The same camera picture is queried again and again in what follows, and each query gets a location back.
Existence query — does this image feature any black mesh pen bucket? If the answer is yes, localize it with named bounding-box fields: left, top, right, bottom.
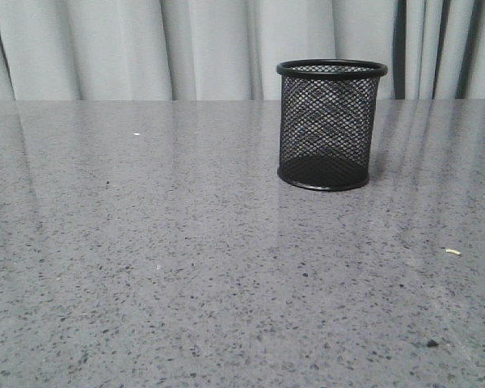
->
left=276, top=59, right=388, bottom=192

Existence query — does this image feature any small yellow crumb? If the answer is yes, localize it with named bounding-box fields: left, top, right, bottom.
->
left=445, top=248, right=462, bottom=256

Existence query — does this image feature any grey pleated curtain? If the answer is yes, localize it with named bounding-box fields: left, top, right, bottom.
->
left=0, top=1, right=485, bottom=100

